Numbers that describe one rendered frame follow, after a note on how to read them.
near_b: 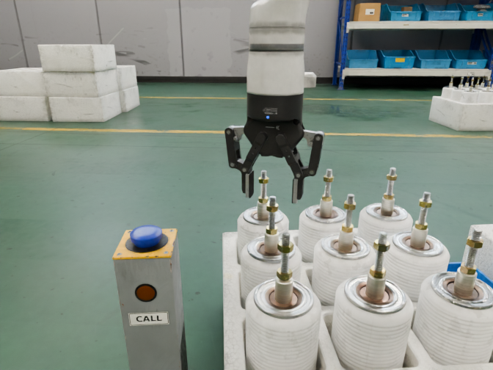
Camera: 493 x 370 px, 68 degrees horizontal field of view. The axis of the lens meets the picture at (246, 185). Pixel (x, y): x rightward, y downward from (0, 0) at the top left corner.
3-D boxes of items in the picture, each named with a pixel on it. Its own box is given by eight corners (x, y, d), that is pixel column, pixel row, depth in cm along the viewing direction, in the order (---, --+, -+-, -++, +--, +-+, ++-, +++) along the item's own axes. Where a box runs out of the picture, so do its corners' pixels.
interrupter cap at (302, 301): (294, 277, 51) (294, 272, 51) (325, 310, 45) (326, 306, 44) (244, 290, 49) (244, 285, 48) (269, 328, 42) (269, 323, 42)
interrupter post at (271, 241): (260, 252, 57) (261, 233, 56) (267, 245, 59) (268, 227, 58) (274, 256, 56) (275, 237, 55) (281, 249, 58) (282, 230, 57)
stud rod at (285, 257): (287, 285, 46) (290, 231, 44) (287, 289, 45) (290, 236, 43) (279, 284, 46) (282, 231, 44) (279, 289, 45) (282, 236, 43)
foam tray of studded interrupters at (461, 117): (514, 131, 247) (521, 103, 241) (458, 131, 246) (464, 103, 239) (477, 119, 284) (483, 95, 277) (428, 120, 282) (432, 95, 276)
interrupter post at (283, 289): (287, 292, 48) (287, 271, 47) (296, 303, 46) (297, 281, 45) (270, 296, 47) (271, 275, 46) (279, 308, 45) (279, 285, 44)
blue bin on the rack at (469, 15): (446, 23, 475) (449, 5, 468) (476, 23, 473) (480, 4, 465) (464, 20, 429) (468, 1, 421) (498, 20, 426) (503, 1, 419)
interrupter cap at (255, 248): (238, 256, 56) (238, 252, 56) (260, 235, 62) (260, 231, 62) (284, 269, 53) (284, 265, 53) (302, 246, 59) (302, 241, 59)
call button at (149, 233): (161, 252, 46) (159, 238, 45) (128, 253, 45) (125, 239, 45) (165, 236, 49) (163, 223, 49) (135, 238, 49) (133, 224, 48)
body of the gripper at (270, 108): (235, 88, 46) (236, 160, 50) (302, 91, 44) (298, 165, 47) (252, 83, 53) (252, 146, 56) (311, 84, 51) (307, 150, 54)
